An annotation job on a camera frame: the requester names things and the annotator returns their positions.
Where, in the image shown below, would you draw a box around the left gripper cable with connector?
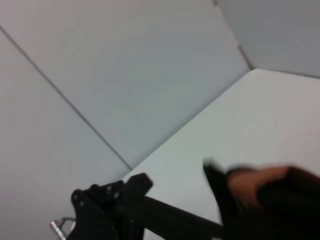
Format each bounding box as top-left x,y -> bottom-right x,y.
49,216 -> 77,240

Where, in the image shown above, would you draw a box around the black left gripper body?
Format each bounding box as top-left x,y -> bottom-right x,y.
66,189 -> 145,240

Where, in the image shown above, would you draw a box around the black food bag orange handles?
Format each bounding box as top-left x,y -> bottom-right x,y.
117,157 -> 320,240

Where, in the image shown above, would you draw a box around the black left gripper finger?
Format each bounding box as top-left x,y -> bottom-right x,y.
79,172 -> 154,216

